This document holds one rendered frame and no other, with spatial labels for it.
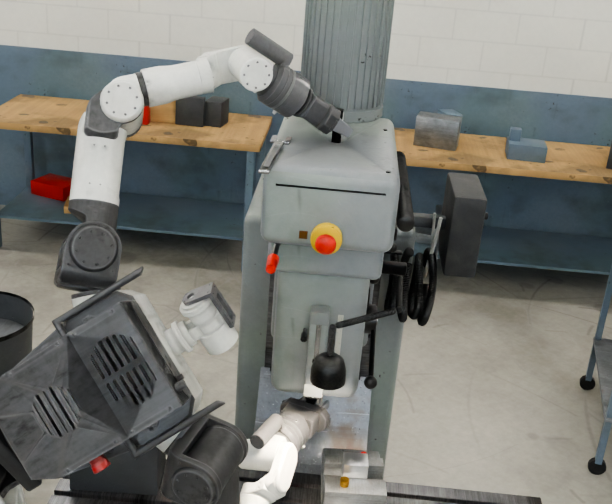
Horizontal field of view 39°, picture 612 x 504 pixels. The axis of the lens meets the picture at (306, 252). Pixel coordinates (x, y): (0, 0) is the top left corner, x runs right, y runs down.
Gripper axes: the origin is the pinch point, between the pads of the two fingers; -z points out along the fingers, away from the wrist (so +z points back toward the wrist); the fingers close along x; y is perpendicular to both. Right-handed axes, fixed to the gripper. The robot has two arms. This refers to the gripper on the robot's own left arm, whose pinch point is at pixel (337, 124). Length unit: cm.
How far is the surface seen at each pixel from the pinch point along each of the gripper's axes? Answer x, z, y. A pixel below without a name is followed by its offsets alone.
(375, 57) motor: -14.3, -5.9, 16.6
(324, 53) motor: -17.1, 3.8, 11.1
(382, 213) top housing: 24.2, -6.1, -8.7
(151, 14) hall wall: -441, -54, -18
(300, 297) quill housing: 6.4, -12.0, -35.1
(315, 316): 11.5, -14.6, -36.0
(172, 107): -385, -84, -59
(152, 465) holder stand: -11, -14, -94
